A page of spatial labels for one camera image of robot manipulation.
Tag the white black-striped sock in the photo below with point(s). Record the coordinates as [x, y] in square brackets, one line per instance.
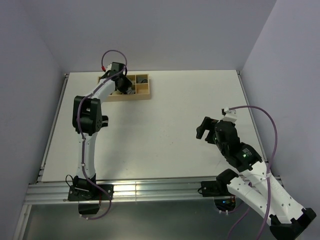
[130, 91]

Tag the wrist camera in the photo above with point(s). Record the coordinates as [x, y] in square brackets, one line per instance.
[229, 115]
[117, 67]

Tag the dark grey rolled socks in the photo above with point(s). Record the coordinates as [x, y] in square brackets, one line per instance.
[141, 79]

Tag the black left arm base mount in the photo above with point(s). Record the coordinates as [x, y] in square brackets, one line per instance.
[76, 195]

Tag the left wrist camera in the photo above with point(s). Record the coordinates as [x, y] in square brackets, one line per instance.
[117, 67]

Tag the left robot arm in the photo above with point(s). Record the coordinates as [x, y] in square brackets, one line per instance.
[87, 120]

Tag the wooden compartment box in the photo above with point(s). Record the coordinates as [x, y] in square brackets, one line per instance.
[142, 91]

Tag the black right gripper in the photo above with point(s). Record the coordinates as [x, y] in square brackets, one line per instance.
[207, 124]

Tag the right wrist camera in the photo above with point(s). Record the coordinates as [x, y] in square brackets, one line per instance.
[229, 115]

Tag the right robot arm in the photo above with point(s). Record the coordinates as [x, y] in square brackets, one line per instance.
[286, 218]

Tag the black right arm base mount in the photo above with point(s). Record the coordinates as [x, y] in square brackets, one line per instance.
[214, 188]

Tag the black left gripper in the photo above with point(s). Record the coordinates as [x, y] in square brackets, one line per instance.
[127, 84]

